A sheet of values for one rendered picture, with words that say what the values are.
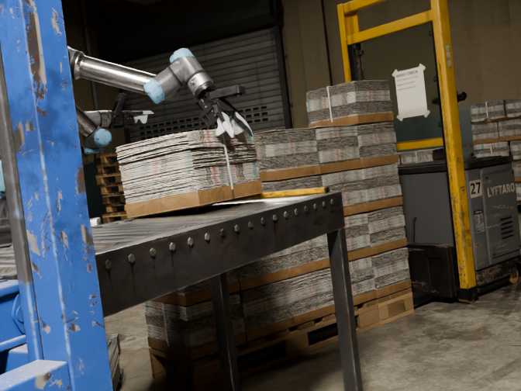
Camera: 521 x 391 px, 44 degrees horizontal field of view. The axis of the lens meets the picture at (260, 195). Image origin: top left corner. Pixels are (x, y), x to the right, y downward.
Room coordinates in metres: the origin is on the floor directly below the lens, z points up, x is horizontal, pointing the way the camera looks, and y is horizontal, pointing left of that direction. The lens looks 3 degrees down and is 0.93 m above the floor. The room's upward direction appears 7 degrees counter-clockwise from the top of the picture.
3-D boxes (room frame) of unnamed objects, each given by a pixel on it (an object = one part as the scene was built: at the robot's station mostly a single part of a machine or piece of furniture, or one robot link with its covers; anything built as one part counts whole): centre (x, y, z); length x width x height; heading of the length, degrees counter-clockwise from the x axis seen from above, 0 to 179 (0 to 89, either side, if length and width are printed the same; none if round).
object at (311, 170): (3.25, -0.08, 0.86); 0.38 x 0.29 x 0.04; 39
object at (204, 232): (1.62, 0.09, 0.74); 1.34 x 0.05 x 0.12; 150
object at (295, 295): (3.17, 0.03, 0.42); 1.17 x 0.39 x 0.83; 128
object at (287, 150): (3.26, -0.08, 0.95); 0.38 x 0.29 x 0.23; 39
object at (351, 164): (3.44, -0.31, 0.86); 0.38 x 0.29 x 0.04; 39
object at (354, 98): (3.62, -0.54, 0.65); 0.39 x 0.30 x 1.29; 38
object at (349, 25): (4.15, -0.68, 0.97); 0.09 x 0.09 x 1.75; 38
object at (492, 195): (4.12, -1.17, 0.40); 0.69 x 0.55 x 0.80; 38
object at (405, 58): (3.90, -0.90, 1.28); 0.57 x 0.01 x 0.65; 38
